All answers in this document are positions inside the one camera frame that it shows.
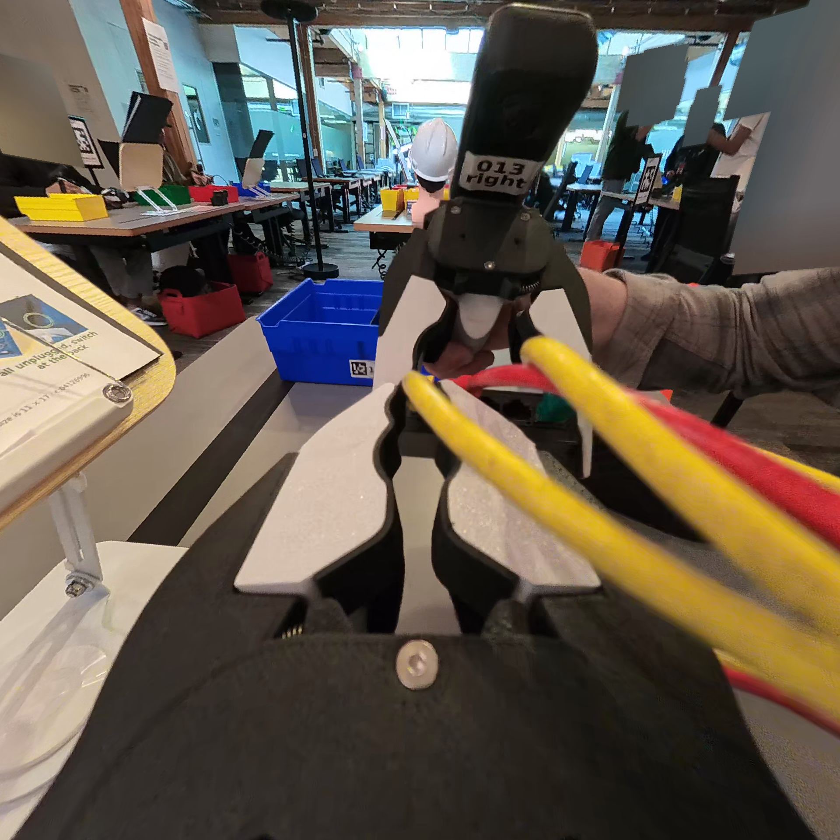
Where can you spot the black floor lamp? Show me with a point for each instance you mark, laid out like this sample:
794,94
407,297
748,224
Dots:
320,270

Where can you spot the large blue plastic bin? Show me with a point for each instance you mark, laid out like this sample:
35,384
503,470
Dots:
315,341

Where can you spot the white hard hat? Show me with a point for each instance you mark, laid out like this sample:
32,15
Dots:
433,148

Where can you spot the orange plastic bin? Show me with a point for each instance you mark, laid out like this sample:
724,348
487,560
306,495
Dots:
598,256

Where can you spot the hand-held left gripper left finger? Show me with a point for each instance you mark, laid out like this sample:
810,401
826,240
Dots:
321,505

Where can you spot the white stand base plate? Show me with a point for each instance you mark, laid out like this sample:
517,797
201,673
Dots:
144,571

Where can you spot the red plastic bin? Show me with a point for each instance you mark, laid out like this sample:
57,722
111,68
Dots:
207,194

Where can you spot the small wooden board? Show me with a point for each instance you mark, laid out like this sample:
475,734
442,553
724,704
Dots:
141,165

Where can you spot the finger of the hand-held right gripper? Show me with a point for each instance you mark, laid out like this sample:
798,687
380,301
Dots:
403,328
558,318

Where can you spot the white paper notice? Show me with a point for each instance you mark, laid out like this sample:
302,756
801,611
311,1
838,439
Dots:
159,56

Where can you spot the yellow plastic bin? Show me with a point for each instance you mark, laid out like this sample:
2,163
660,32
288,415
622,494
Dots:
392,200
62,208

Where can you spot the person's right forearm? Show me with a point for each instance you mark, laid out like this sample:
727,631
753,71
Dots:
722,328

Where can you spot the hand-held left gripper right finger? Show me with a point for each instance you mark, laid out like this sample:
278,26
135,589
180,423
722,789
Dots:
505,538

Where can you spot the black office chair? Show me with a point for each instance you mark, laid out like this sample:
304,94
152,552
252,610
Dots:
695,229

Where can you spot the person's right hand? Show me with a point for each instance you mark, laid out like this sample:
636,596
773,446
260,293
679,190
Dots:
459,361

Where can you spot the black network switch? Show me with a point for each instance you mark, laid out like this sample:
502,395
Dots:
508,403

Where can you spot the red fabric bag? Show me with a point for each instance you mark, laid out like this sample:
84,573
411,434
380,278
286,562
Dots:
203,315
253,272

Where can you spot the green plastic bin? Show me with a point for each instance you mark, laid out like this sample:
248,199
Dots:
174,195

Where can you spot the printed tag sign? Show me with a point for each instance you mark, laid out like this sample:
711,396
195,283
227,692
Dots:
86,141
648,180

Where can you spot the long wooden desk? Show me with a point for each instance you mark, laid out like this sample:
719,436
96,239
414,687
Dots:
164,220

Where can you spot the short wooden desk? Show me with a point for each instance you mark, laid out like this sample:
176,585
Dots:
384,220

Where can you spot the wooden instruction board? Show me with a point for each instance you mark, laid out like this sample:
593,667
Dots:
39,367

